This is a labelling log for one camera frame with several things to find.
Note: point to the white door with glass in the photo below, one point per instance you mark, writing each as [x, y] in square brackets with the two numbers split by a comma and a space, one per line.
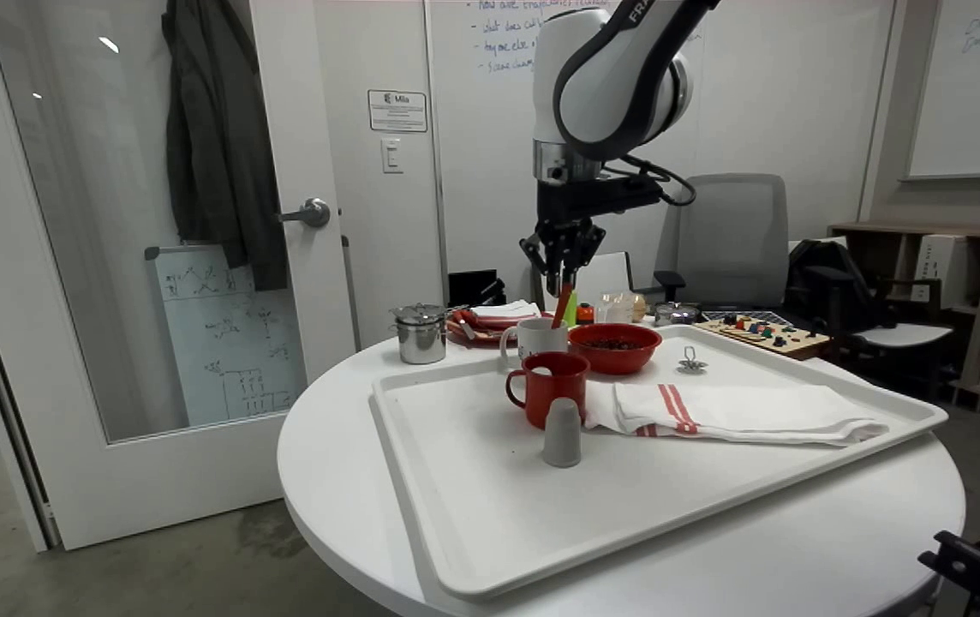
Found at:
[307, 379]

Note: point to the red mug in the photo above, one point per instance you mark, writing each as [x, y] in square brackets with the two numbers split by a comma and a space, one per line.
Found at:
[552, 396]

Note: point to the white light switch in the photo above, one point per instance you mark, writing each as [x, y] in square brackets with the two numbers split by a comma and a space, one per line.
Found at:
[391, 157]

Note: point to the wooden shelf unit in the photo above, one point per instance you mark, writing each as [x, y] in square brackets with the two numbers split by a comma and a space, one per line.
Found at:
[972, 310]

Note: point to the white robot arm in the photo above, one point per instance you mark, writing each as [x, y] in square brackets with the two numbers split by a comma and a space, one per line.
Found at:
[615, 79]

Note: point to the wall sign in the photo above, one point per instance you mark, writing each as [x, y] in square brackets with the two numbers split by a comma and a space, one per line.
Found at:
[395, 112]

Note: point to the small red object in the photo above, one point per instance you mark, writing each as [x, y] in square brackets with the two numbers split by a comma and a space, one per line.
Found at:
[586, 318]

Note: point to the white napkin with red edge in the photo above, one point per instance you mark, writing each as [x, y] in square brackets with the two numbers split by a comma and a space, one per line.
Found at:
[508, 310]

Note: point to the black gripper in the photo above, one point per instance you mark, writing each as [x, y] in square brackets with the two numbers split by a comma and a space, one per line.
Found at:
[570, 210]

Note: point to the red spoon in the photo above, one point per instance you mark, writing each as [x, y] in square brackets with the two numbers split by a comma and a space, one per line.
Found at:
[561, 310]

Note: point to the small leaning whiteboard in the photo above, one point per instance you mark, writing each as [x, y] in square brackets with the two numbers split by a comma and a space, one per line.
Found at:
[227, 344]

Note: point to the red bowl of coffee beans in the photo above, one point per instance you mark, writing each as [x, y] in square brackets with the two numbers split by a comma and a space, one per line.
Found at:
[615, 350]

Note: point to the large white tray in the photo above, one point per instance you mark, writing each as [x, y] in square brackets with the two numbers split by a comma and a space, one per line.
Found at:
[628, 491]

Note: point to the white mug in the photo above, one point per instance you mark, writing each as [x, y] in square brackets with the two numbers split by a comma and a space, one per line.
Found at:
[528, 340]

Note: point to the wooden busy board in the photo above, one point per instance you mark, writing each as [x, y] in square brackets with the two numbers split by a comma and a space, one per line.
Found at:
[765, 334]

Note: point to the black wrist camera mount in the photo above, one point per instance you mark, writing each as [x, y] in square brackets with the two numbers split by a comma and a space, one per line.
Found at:
[631, 190]

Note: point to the green plastic bottle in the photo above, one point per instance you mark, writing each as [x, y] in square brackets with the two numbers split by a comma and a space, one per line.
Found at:
[573, 307]

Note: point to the dark hanging jacket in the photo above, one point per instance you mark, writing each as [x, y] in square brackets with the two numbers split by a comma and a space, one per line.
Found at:
[221, 138]

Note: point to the clear measuring cup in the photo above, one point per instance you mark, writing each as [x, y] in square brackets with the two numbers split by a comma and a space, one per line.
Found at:
[628, 307]

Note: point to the grey office chair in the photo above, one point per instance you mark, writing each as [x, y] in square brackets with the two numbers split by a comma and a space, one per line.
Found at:
[730, 242]

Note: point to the red plate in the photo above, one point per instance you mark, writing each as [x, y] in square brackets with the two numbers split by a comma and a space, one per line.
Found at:
[473, 330]

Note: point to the white towel with red stripes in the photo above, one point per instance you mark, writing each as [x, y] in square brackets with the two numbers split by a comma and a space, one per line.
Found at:
[752, 414]

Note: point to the steel canister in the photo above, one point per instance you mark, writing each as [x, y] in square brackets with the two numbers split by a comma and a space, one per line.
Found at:
[420, 334]

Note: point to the black backpack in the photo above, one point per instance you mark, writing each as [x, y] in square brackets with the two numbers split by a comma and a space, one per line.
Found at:
[821, 287]

